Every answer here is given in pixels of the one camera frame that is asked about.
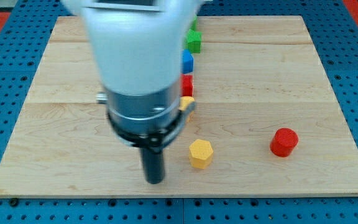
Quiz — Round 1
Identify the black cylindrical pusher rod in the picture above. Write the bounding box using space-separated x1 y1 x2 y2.
140 148 165 184

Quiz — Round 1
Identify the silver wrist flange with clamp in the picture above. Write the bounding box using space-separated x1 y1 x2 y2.
96 81 195 153

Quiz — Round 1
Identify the yellow hexagon block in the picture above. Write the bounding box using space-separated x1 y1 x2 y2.
189 139 214 169

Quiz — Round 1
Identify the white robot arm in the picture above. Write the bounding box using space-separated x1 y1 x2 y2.
62 0 202 184

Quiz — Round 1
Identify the yellow block behind arm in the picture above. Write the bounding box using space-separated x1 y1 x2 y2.
178 96 195 123

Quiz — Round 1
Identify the blue block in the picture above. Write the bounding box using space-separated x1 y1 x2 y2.
182 49 194 74

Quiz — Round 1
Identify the green star block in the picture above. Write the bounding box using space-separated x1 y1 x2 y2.
185 29 202 54

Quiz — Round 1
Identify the wooden board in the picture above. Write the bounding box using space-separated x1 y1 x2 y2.
0 16 358 198

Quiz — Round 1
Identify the red cylinder block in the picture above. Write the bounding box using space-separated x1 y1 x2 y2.
270 128 299 157

